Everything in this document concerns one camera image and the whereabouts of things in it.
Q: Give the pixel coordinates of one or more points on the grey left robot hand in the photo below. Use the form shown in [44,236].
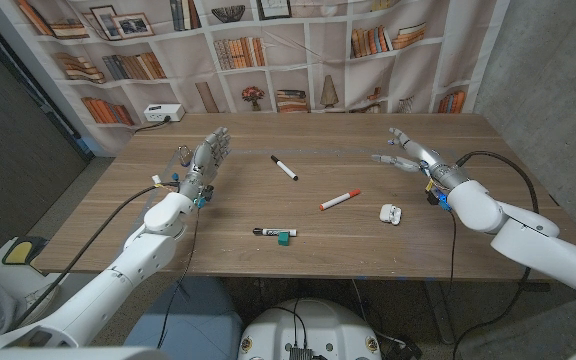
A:
[208,155]

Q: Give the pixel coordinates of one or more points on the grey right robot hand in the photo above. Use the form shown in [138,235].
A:
[435,162]

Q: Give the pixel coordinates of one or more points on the white airpods case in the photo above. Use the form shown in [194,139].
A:
[390,214]

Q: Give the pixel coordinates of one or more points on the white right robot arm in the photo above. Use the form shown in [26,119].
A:
[528,240]

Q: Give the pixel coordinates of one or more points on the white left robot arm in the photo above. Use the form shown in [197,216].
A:
[118,285]

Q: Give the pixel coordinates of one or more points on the white power strip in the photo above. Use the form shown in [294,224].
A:
[164,112]

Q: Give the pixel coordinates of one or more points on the slim white marker black cap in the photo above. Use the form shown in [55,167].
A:
[284,167]

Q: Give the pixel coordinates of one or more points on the printed bookshelf backdrop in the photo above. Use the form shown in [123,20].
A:
[193,75]

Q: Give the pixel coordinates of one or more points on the thick black labelled marker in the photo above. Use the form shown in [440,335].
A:
[274,232]

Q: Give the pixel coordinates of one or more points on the slim white marker red cap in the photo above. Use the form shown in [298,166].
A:
[339,200]

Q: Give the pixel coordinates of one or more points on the small green cube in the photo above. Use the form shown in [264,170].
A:
[283,238]

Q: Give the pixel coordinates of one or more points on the grey table leg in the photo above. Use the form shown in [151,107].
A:
[438,310]

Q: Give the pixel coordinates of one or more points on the blue floor mat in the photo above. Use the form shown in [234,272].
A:
[188,325]

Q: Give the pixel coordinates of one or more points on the dark perforated panel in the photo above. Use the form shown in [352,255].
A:
[18,150]

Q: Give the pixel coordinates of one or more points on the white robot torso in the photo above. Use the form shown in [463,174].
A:
[308,330]

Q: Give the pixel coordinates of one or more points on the yellow and black pedal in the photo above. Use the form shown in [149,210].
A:
[20,251]

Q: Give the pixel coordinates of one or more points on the white shoe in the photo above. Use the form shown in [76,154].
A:
[43,300]

